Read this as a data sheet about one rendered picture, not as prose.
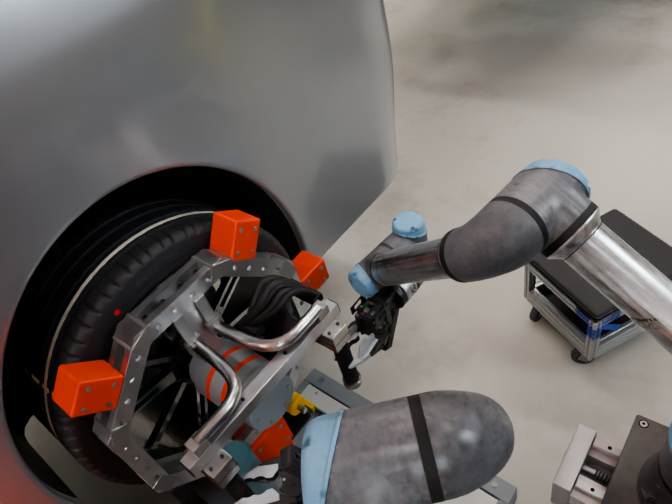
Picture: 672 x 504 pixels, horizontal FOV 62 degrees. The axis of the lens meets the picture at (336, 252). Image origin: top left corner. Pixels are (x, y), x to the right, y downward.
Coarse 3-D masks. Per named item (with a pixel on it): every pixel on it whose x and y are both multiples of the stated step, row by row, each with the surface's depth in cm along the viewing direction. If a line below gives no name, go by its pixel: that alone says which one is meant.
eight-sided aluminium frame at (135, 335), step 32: (192, 256) 116; (224, 256) 116; (256, 256) 128; (160, 288) 111; (192, 288) 110; (128, 320) 107; (160, 320) 107; (288, 320) 147; (128, 352) 104; (128, 384) 106; (96, 416) 109; (128, 416) 108; (128, 448) 112; (160, 480) 121; (192, 480) 130
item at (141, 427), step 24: (240, 288) 155; (240, 312) 140; (168, 336) 124; (264, 336) 150; (168, 360) 126; (168, 384) 128; (192, 384) 136; (144, 408) 147; (168, 408) 131; (192, 408) 140; (216, 408) 149; (144, 432) 136; (168, 432) 140; (192, 432) 142
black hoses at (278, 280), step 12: (276, 276) 119; (264, 288) 115; (276, 288) 115; (288, 288) 115; (300, 288) 116; (312, 288) 122; (252, 300) 117; (264, 300) 115; (276, 300) 114; (312, 300) 119; (252, 312) 116; (264, 312) 115; (276, 312) 114; (240, 324) 119; (252, 324) 117
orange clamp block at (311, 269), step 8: (296, 256) 144; (304, 256) 143; (312, 256) 143; (296, 264) 142; (304, 264) 141; (312, 264) 140; (320, 264) 141; (304, 272) 139; (312, 272) 139; (320, 272) 142; (304, 280) 138; (312, 280) 140; (320, 280) 143
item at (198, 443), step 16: (176, 320) 109; (192, 336) 114; (192, 352) 114; (208, 352) 111; (224, 368) 107; (240, 384) 105; (224, 400) 102; (224, 416) 101; (208, 432) 99; (192, 448) 98
